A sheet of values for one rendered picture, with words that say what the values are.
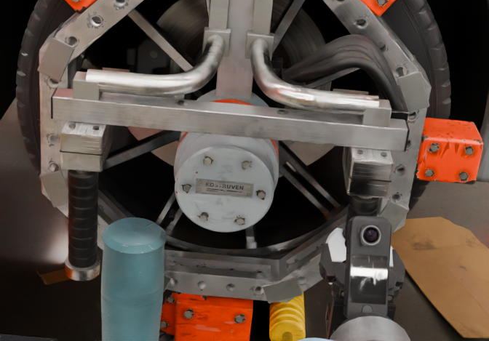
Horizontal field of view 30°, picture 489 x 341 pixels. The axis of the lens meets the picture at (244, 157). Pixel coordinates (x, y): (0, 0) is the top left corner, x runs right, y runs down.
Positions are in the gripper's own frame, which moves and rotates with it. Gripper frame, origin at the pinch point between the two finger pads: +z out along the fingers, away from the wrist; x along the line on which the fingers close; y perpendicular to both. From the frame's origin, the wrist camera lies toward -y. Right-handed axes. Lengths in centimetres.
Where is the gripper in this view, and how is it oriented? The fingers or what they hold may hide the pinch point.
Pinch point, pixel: (356, 231)
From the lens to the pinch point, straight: 115.8
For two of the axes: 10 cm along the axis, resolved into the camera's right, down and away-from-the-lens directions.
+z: 0.3, -4.5, 8.9
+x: 10.0, 0.9, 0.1
